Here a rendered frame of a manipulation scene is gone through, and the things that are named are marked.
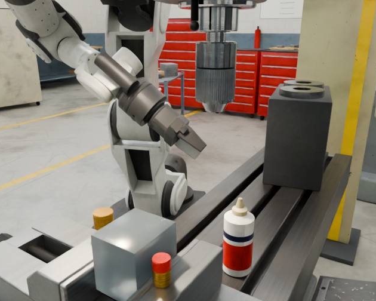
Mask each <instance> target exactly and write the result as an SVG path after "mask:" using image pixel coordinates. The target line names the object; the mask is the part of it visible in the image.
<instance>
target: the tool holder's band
mask: <svg viewBox="0 0 376 301"><path fill-rule="evenodd" d="M196 51H210V52H225V51H237V43H236V42H235V41H226V42H208V41H198V42H197V43H196Z"/></svg>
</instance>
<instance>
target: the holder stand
mask: <svg viewBox="0 0 376 301"><path fill-rule="evenodd" d="M331 112H332V98H331V92H330V88H329V86H325V85H324V83H323V82H319V81H310V80H288V81H284V83H283V84H279V86H278V87H277V89H276V90H275V91H274V93H273V94H272V95H271V96H270V98H269V101H268V110H267V125H266V141H265V150H264V165H263V181H262V182H263V183H264V184H268V185H277V186H286V187H291V188H299V189H307V190H312V191H320V190H321V186H322V178H323V169H324V164H325V155H326V147H327V142H328V133H329V125H330V120H331Z"/></svg>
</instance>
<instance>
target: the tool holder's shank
mask: <svg viewBox="0 0 376 301"><path fill-rule="evenodd" d="M202 32H207V38H206V41H208V42H225V41H226V40H227V33H226V32H231V31H202Z"/></svg>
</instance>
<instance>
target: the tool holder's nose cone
mask: <svg viewBox="0 0 376 301"><path fill-rule="evenodd" d="M203 106H204V108H205V110H206V111H207V112H222V111H224V109H225V107H226V106H227V104H219V105H214V104H205V103H203Z"/></svg>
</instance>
